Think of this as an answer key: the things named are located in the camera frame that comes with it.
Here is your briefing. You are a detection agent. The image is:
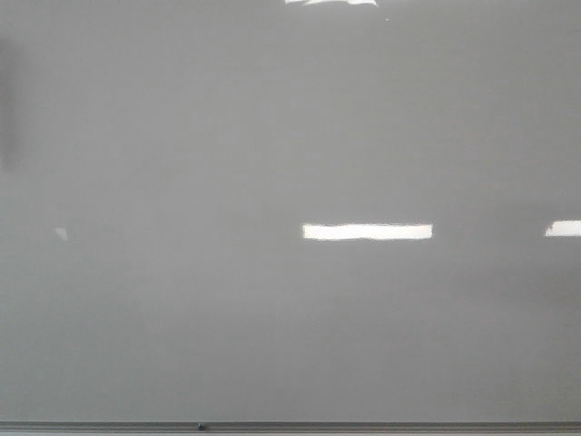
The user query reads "white glossy whiteboard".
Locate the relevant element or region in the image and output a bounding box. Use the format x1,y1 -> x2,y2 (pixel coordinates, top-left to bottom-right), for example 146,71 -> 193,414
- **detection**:
1,1 -> 580,421

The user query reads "grey aluminium whiteboard frame rail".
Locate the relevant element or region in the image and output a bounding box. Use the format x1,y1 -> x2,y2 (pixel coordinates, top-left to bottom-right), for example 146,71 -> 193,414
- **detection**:
1,421 -> 580,434

